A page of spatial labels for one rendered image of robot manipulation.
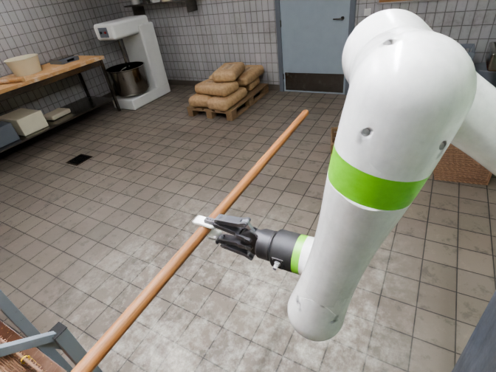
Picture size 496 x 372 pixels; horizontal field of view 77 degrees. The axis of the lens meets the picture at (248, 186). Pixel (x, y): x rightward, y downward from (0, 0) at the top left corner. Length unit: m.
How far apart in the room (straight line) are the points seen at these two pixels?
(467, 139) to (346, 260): 0.27
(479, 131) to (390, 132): 0.25
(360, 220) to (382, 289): 1.84
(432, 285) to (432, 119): 2.05
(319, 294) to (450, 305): 1.79
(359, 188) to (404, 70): 0.13
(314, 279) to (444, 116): 0.31
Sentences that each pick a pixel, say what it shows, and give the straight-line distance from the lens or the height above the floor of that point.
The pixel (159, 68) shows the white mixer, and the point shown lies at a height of 0.47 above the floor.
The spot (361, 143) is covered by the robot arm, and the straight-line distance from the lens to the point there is 0.36.
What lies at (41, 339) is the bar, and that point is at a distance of 1.13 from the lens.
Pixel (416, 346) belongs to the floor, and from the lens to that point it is 2.08.
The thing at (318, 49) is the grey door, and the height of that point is 0.65.
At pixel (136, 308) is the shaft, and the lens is 0.73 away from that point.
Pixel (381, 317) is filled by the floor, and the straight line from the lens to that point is 2.13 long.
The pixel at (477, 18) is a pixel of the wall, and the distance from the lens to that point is 4.82.
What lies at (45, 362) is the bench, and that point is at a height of 0.58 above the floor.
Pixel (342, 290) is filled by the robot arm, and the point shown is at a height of 1.33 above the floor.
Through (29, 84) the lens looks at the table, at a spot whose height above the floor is 0.84.
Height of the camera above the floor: 1.76
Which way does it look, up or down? 35 degrees down
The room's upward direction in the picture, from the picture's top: 8 degrees counter-clockwise
